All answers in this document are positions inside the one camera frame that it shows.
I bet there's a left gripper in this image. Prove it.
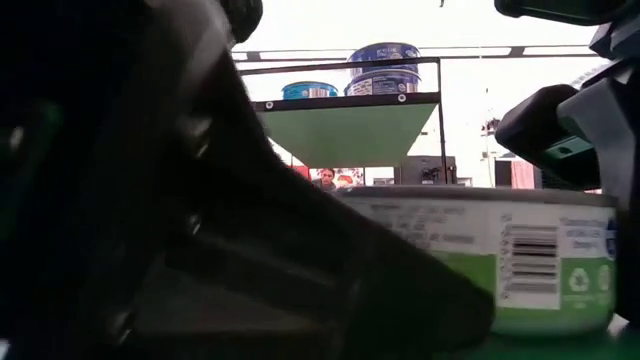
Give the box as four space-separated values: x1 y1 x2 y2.
0 0 281 360

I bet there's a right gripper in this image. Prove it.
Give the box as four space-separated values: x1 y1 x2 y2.
494 14 640 326

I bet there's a green-white-label can silver lid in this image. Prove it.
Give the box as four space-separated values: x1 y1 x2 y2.
332 185 619 337

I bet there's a wooden shelf black frame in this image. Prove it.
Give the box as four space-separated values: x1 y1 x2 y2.
234 55 449 186

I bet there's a teal-label can silver lid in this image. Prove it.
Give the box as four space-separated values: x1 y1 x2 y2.
281 81 340 101

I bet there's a silver-lid tin can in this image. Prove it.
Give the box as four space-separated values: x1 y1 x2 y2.
348 42 422 76
343 68 422 97

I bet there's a beige curtain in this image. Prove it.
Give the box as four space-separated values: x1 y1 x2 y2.
512 159 536 190

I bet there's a black cabinet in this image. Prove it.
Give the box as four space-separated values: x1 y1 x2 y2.
494 158 514 189

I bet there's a person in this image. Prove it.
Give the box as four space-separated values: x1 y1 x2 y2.
313 167 337 192

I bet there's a patterned banner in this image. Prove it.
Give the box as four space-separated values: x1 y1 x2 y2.
309 167 365 189

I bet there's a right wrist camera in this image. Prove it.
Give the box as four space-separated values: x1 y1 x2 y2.
493 0 631 26

